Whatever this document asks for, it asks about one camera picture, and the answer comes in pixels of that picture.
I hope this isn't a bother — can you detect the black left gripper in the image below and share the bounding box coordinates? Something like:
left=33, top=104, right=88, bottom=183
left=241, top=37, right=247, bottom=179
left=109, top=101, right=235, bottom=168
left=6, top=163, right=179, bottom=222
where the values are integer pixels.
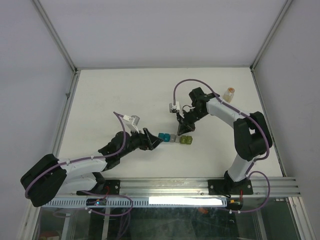
left=118, top=126, right=163, bottom=158

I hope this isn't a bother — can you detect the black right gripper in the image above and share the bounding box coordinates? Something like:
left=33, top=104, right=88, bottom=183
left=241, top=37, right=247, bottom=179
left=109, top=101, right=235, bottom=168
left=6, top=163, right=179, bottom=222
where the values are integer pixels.
left=176, top=107, right=207, bottom=136

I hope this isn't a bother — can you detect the weekly pill organizer strip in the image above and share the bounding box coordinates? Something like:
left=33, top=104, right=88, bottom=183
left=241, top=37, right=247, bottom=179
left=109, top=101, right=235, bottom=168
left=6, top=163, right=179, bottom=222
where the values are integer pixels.
left=158, top=132, right=193, bottom=145

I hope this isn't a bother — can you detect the clear glass pill bottle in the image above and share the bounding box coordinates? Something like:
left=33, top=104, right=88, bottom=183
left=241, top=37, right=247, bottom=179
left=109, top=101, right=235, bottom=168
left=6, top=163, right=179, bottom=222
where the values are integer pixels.
left=222, top=87, right=235, bottom=103

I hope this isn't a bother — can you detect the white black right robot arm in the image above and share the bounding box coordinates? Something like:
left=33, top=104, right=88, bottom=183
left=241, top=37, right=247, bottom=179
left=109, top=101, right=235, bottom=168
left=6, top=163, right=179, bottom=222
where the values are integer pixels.
left=170, top=87, right=273, bottom=197

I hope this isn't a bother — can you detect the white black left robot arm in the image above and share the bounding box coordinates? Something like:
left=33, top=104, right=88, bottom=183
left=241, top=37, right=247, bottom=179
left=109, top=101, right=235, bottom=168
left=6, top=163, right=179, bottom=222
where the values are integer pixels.
left=20, top=128, right=163, bottom=207

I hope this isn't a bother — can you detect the grey slotted cable duct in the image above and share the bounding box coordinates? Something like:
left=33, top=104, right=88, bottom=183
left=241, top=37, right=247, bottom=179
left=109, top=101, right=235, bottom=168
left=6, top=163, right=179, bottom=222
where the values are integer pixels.
left=44, top=196, right=227, bottom=209

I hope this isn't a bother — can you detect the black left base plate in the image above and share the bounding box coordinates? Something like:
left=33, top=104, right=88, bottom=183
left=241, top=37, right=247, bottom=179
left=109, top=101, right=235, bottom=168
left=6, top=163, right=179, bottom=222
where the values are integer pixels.
left=76, top=179, right=121, bottom=197

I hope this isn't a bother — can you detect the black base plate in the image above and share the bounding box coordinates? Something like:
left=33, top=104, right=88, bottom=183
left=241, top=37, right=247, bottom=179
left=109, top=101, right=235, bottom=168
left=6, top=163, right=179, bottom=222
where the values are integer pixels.
left=76, top=179, right=121, bottom=197
left=207, top=178, right=254, bottom=198

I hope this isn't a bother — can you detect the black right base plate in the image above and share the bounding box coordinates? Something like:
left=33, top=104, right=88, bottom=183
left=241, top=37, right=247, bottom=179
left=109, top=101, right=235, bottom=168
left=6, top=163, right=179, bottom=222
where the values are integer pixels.
left=207, top=178, right=254, bottom=198

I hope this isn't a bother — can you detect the aluminium mounting rail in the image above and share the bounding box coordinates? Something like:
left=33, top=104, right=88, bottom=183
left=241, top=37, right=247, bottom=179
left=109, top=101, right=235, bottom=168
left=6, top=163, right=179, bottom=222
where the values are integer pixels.
left=56, top=173, right=301, bottom=198

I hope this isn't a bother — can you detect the aluminium frame post right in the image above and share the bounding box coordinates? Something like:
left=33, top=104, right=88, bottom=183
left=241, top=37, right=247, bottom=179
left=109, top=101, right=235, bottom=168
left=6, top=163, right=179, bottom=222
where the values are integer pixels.
left=249, top=0, right=294, bottom=72

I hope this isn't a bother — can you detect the aluminium frame post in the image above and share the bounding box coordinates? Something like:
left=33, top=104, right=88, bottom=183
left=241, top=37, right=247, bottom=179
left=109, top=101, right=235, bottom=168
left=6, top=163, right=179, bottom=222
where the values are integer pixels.
left=249, top=0, right=294, bottom=72
left=31, top=0, right=78, bottom=74

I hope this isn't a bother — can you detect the aluminium frame post left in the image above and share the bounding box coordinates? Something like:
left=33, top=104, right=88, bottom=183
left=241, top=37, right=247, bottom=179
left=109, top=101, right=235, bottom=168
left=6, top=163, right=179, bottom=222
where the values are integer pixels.
left=31, top=0, right=78, bottom=74

